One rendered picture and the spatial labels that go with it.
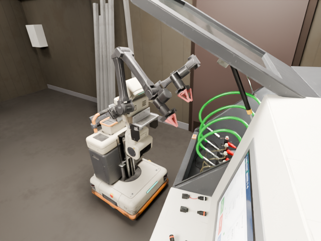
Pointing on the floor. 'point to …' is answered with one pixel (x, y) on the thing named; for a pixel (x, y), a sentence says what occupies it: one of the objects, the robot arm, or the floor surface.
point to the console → (283, 168)
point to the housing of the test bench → (310, 77)
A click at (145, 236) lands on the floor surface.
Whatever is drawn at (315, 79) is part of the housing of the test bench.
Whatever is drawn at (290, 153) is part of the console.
